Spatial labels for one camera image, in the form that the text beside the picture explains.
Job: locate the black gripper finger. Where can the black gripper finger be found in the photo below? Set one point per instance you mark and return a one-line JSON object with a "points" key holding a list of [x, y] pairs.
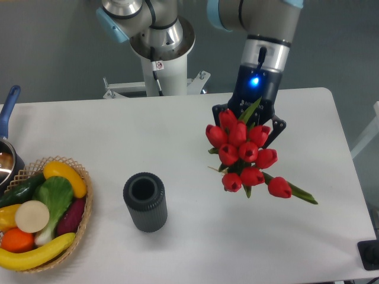
{"points": [[220, 114], [278, 126]]}

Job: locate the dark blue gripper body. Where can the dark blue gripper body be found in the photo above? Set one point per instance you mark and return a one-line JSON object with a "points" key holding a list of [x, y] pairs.
{"points": [[255, 84]]}

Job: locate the red tulip bouquet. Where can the red tulip bouquet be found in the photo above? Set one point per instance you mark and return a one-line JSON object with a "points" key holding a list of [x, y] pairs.
{"points": [[239, 148]]}

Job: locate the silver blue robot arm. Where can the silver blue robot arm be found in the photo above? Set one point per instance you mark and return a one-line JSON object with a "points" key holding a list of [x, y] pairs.
{"points": [[162, 39]]}

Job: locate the white furniture edge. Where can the white furniture edge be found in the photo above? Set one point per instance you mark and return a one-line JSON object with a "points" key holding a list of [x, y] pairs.
{"points": [[367, 135]]}

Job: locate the dark grey ribbed vase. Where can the dark grey ribbed vase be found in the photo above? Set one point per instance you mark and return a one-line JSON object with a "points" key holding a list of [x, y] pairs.
{"points": [[144, 196]]}

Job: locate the black device at table edge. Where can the black device at table edge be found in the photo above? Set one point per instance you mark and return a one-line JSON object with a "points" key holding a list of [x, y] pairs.
{"points": [[368, 251]]}

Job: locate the yellow squash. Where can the yellow squash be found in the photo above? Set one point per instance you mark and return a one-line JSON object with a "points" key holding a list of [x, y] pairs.
{"points": [[56, 168]]}

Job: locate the green bok choy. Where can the green bok choy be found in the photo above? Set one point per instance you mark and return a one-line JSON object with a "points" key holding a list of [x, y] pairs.
{"points": [[57, 194]]}

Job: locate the purple sweet potato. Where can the purple sweet potato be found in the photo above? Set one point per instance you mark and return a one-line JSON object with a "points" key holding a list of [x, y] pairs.
{"points": [[69, 223]]}

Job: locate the woven wicker basket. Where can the woven wicker basket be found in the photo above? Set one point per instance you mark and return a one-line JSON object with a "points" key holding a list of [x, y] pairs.
{"points": [[36, 168]]}

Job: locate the dark green cucumber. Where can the dark green cucumber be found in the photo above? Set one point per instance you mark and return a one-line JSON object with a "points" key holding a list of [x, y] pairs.
{"points": [[22, 192]]}

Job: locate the yellow bell pepper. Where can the yellow bell pepper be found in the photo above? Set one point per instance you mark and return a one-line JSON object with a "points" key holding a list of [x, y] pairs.
{"points": [[7, 217]]}

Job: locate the orange fruit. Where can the orange fruit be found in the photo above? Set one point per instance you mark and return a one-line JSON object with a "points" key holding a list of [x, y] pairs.
{"points": [[17, 241]]}

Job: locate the yellow banana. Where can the yellow banana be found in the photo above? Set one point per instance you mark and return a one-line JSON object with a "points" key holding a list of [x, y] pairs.
{"points": [[37, 257]]}

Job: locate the white metal frame bracket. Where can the white metal frame bracket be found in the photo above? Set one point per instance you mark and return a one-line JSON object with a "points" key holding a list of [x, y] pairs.
{"points": [[135, 89]]}

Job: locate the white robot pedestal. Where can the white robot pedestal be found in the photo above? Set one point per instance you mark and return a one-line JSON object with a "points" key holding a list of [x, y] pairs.
{"points": [[171, 74]]}

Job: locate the blue handled saucepan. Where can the blue handled saucepan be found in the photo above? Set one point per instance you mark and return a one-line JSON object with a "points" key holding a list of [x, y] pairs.
{"points": [[11, 162]]}

